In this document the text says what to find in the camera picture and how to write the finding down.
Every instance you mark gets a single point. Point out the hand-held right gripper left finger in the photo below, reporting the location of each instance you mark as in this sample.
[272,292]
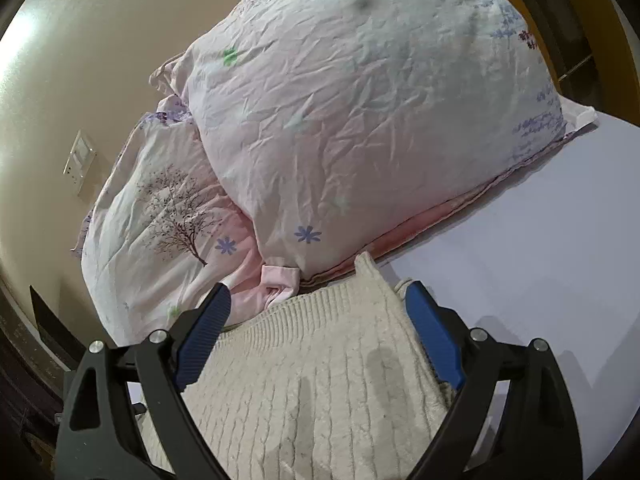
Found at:
[202,339]

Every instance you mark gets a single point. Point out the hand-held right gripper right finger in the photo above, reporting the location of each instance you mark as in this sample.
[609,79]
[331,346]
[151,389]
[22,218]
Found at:
[434,332]

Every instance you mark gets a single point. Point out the cream knitted sweater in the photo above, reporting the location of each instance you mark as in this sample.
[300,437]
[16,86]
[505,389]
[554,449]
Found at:
[320,385]

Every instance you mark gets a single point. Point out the pink tree print pillow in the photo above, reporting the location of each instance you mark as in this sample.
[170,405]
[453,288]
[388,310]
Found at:
[165,240]

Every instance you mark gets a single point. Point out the white bed sheet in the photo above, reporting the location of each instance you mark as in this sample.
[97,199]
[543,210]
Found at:
[525,270]

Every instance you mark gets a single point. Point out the dark bedside furniture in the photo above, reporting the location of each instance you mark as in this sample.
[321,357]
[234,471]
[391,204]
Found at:
[35,360]

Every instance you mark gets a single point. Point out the pink floral pillow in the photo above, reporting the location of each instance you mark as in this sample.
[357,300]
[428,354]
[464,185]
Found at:
[380,125]

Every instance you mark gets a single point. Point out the wooden headboard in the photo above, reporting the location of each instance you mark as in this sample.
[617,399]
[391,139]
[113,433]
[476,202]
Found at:
[545,15]

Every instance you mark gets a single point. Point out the white wall switch panel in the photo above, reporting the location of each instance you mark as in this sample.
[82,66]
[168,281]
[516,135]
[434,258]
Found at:
[79,161]

